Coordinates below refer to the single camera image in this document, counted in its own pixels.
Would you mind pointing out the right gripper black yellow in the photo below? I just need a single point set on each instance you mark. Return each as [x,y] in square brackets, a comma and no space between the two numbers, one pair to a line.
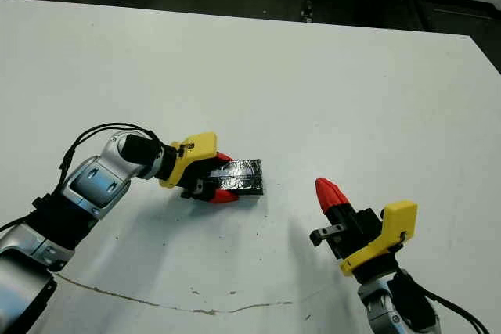
[372,240]

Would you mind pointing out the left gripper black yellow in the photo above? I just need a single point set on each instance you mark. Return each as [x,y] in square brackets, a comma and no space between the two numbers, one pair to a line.
[192,154]

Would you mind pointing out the black tape-wrapped block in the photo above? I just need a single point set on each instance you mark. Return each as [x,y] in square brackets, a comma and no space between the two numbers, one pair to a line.
[242,173]

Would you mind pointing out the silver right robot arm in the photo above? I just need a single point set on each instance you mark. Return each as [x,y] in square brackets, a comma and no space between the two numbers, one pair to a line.
[377,306]

